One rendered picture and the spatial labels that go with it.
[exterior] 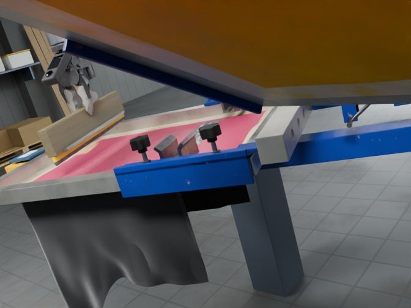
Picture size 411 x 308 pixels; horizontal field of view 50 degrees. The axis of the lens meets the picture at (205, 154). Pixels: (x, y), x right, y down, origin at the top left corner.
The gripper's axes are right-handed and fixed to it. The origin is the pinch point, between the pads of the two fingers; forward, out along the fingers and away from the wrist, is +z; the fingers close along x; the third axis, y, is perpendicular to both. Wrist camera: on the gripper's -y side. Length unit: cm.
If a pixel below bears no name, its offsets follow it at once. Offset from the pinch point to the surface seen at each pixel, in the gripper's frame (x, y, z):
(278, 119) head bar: -62, -24, 5
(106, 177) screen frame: -23.4, -29.4, 10.1
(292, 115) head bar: -65, -23, 5
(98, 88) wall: 474, 665, 63
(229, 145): -45.0, -8.5, 13.6
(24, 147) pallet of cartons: 449, 398, 97
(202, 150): -38.0, -9.2, 13.6
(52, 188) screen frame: -7.7, -29.4, 11.0
